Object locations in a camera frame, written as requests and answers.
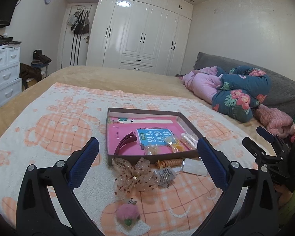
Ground clear white plastic packet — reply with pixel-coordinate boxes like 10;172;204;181
183;158;208;176

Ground orange spiral hair tie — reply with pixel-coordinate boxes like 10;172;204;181
155;158;183;170

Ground pink fluffy pompom clip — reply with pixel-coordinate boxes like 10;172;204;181
115;198;141;226

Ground sheer beige red-dotted bow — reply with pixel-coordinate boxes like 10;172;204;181
112;158;160;198

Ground maroon oval hair claw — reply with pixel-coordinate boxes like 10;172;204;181
114;132;137;155

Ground green sleeved forearm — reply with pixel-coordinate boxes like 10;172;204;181
275;185;295;226

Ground pink knitted garment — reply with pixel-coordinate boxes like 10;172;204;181
254;104;293;138

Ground grey quilted headboard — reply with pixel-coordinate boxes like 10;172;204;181
193;52;295;118

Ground blue floral padded jacket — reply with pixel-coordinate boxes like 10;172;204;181
212;65;271;123

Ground clear plastic bottle accessory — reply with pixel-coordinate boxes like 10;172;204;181
180;133;198;150

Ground pink padded jacket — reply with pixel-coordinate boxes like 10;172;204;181
179;66;222;104

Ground yellow accessory in plastic bag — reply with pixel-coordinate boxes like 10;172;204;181
164;135;185;153

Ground white and orange fleece blanket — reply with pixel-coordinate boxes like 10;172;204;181
0;83;257;235

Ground brown shallow cardboard tray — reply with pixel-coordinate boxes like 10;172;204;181
106;108;203;166

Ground pearl hair accessory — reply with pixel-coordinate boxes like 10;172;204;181
144;145;161;156

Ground beige bedspread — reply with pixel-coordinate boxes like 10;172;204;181
0;64;276;158

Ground dark clothes pile on stool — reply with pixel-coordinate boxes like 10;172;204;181
31;50;52;68

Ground white plastic drawer unit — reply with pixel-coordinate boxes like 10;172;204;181
0;44;22;107

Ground white wardrobe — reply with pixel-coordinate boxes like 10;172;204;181
62;0;195;77

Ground white door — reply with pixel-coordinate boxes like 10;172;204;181
57;3;97;70

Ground bags hanging on door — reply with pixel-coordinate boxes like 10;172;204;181
66;10;90;35

